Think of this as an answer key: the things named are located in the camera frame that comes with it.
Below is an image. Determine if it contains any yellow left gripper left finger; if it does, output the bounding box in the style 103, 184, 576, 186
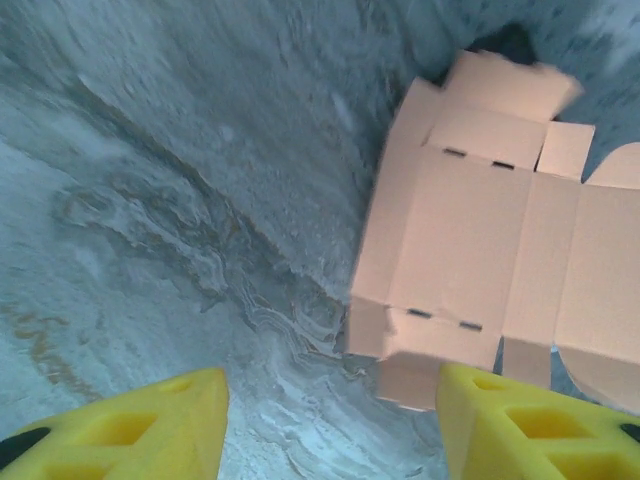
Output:
0, 368, 230, 480

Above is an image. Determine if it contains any orange paper box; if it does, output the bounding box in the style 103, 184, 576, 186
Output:
344, 49, 640, 412

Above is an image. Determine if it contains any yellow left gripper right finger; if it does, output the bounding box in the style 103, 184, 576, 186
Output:
434, 363, 640, 480

